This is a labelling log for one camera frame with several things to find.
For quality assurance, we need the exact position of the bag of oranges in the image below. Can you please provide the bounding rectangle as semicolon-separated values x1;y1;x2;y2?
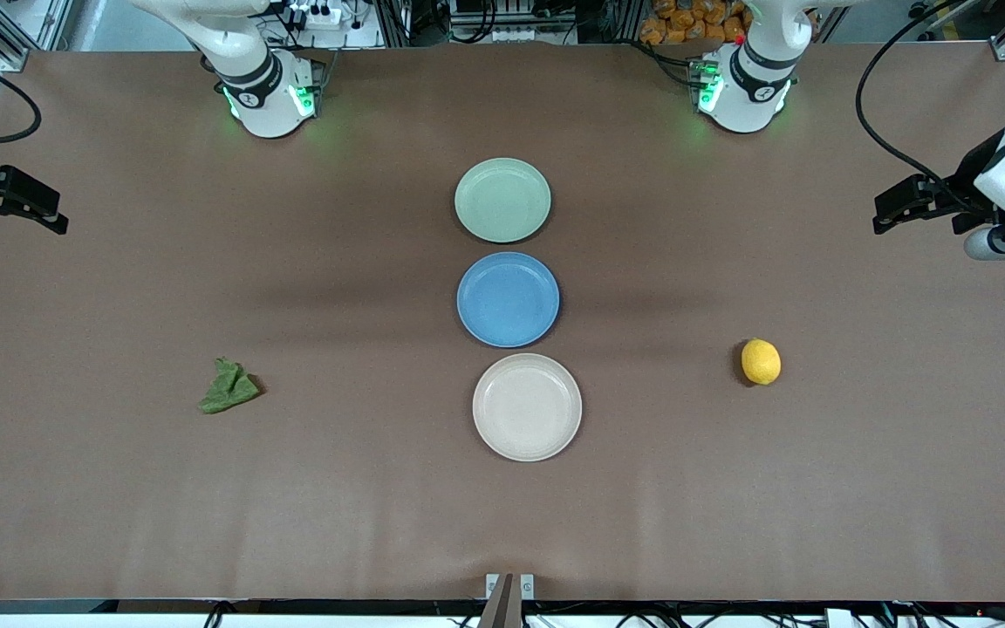
639;0;752;46

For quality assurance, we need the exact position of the yellow lemon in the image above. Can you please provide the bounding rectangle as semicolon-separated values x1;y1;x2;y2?
741;338;783;386

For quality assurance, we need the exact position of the white power strip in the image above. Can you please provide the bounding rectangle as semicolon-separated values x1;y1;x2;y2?
287;3;344;29

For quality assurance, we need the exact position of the beige plate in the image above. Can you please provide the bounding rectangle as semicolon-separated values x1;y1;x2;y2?
472;352;583;462

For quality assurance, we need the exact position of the green lettuce leaf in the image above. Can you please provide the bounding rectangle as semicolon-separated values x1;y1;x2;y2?
199;356;263;415

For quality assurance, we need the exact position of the metal table edge bracket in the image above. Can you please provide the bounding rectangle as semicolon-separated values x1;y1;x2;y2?
478;573;536;628

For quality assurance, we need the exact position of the pale green plate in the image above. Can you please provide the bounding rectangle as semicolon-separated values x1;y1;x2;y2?
455;157;552;244

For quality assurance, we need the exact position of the blue plate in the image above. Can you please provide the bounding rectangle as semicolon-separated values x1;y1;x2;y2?
456;251;561;349

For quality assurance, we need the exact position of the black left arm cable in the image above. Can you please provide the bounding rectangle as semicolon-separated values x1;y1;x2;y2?
855;0;992;212

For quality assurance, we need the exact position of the black base cable bundle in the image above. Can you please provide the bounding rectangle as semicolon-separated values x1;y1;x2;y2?
629;35;714;88
311;48;340;95

